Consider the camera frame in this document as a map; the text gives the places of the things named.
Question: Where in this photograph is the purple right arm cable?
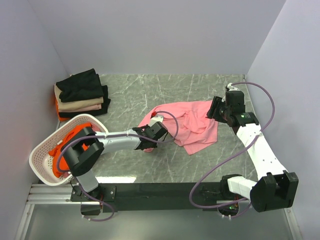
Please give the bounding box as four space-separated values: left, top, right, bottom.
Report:
189 81 276 220

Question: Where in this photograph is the light pink folded t shirt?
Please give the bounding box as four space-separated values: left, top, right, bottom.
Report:
58 104 102 113

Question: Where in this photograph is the beige folded t shirt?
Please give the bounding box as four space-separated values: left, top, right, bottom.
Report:
54 85 104 110

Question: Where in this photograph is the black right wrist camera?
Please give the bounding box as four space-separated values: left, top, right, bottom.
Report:
225 90 246 112

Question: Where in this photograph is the orange t shirt in basket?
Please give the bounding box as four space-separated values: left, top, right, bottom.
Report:
48 122 93 178

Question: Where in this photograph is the orange folded t shirt bottom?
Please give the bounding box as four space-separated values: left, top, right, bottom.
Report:
55 98 69 122

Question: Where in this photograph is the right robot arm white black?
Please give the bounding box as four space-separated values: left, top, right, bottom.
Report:
207 91 299 212

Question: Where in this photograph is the black folded t shirt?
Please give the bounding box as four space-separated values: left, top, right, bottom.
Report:
55 68 104 103
59 85 111 119

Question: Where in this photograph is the white plastic laundry basket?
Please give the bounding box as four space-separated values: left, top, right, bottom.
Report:
29 114 108 187

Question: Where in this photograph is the aluminium frame rail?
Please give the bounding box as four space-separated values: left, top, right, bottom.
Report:
13 183 83 240

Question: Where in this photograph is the black folded t shirt lower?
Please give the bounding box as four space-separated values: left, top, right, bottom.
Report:
59 85 111 119

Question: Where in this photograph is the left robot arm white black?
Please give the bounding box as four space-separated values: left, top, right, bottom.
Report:
61 121 168 193

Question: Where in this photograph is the black folded t shirt top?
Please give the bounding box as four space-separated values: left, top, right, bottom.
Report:
55 68 104 103

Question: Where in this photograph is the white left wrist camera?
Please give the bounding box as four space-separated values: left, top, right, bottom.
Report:
148 111 164 127

